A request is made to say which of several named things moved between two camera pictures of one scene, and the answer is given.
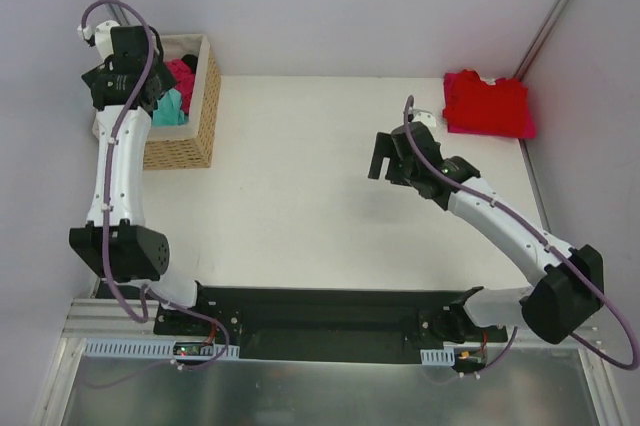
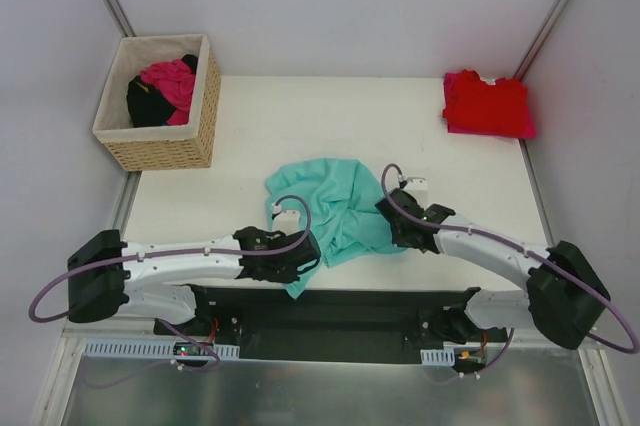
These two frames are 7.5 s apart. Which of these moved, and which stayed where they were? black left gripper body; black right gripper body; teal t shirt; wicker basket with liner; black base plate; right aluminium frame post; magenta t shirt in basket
Moved: black right gripper body; teal t shirt; black left gripper body
Stayed: magenta t shirt in basket; black base plate; right aluminium frame post; wicker basket with liner
